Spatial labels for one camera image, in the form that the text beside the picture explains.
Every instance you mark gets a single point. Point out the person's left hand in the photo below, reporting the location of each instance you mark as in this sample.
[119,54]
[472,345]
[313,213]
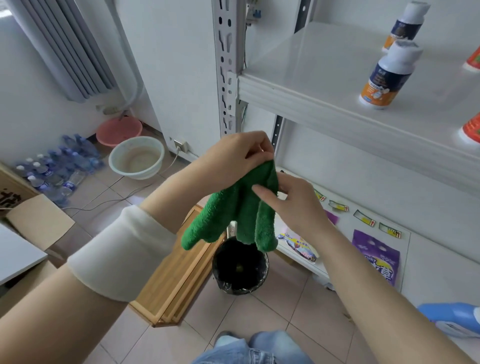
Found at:
[228,161]

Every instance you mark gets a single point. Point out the person's right hand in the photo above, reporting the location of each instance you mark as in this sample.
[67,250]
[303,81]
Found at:
[300,210]

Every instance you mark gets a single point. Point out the green cleaning cloth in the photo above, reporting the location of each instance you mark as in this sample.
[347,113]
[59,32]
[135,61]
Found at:
[232,210]

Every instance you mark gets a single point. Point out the black-lined trash bin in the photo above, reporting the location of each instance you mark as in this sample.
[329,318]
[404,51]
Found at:
[225,262]

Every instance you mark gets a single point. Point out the white metal shelving unit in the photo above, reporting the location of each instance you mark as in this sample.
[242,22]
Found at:
[318,56]

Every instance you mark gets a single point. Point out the white bottle orange label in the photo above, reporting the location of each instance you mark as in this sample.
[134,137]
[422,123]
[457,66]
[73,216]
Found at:
[407,28]
[390,75]

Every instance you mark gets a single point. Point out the red cap white bottle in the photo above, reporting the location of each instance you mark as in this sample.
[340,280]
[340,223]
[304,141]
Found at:
[473,60]
[471,129]

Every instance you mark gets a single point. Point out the person's left forearm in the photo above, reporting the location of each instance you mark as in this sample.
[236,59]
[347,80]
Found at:
[168,202]

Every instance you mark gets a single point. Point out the person's right forearm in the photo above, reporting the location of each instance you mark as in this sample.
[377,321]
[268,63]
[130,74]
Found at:
[375,300]

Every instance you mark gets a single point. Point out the person's blue jeans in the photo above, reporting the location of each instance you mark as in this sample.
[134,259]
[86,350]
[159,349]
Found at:
[270,347]

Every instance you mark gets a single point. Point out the person's left shoe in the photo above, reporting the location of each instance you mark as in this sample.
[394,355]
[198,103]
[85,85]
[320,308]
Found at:
[224,333]

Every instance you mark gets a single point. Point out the purple detergent bag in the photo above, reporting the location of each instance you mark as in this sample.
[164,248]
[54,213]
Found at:
[375,258]
[300,247]

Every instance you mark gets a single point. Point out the row of green yellow stickers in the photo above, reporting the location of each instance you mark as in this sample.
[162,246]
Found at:
[363,218]

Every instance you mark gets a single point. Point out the pale green plastic bucket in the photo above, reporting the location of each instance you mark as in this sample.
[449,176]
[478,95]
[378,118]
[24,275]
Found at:
[137,159]

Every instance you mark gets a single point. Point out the pink plastic basin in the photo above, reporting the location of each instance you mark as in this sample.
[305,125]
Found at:
[116,131]

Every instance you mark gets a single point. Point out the electrical breaker box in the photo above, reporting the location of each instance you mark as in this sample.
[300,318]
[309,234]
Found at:
[255,13]

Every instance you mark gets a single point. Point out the pack of water bottles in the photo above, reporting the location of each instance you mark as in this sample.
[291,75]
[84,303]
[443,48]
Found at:
[56,168]

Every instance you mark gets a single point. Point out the blue detergent container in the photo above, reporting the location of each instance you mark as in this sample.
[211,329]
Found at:
[450,317]

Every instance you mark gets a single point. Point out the white standing air conditioner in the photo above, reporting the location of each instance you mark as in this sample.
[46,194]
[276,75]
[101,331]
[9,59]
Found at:
[67,45]

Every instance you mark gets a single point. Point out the brown cardboard carton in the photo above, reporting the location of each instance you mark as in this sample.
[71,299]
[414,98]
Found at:
[26,288]
[37,221]

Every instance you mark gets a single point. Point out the white flat board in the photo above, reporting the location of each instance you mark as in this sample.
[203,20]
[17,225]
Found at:
[18,255]

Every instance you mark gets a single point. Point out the wall power socket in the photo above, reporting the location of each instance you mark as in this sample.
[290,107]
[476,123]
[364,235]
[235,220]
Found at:
[181,145]

